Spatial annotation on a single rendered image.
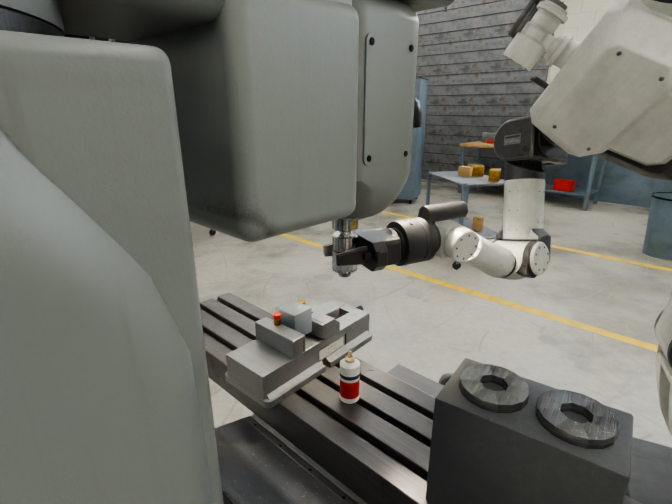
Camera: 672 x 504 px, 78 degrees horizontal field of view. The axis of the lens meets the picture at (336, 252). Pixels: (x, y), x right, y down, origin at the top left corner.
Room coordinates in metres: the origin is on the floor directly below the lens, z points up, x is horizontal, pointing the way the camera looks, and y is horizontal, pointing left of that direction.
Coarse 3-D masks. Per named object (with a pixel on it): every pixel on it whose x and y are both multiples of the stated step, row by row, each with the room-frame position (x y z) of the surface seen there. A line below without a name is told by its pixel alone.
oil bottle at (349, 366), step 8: (344, 360) 0.69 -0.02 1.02; (352, 360) 0.68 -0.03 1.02; (344, 368) 0.68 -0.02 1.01; (352, 368) 0.67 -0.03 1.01; (344, 376) 0.68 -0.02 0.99; (352, 376) 0.67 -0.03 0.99; (344, 384) 0.68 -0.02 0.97; (352, 384) 0.67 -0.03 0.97; (344, 392) 0.68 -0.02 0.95; (352, 392) 0.67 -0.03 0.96; (344, 400) 0.68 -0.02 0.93; (352, 400) 0.67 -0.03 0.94
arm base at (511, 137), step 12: (516, 120) 1.00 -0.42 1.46; (528, 120) 0.97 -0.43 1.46; (504, 132) 1.02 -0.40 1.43; (516, 132) 0.99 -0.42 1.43; (528, 132) 0.96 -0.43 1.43; (540, 132) 0.95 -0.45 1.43; (504, 144) 1.01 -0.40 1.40; (516, 144) 0.98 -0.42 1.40; (528, 144) 0.95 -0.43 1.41; (540, 144) 0.95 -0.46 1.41; (504, 156) 1.00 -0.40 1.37; (516, 156) 0.97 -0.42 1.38; (528, 156) 0.94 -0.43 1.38; (540, 156) 0.95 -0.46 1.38; (552, 156) 0.96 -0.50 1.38; (564, 156) 0.99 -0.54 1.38
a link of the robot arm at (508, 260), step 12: (492, 252) 0.84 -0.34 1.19; (504, 252) 0.86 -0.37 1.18; (516, 252) 0.90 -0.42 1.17; (528, 252) 0.88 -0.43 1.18; (480, 264) 0.83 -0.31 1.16; (492, 264) 0.84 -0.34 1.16; (504, 264) 0.85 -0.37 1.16; (516, 264) 0.88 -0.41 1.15; (492, 276) 0.88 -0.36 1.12; (504, 276) 0.87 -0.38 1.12; (516, 276) 0.88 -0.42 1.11; (528, 276) 0.87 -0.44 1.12
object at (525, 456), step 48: (480, 384) 0.47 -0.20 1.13; (528, 384) 0.49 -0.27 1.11; (432, 432) 0.46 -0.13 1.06; (480, 432) 0.42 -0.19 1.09; (528, 432) 0.40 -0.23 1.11; (576, 432) 0.38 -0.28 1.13; (624, 432) 0.40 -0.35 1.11; (432, 480) 0.45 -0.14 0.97; (480, 480) 0.42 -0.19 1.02; (528, 480) 0.39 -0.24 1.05; (576, 480) 0.36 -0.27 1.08; (624, 480) 0.33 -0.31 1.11
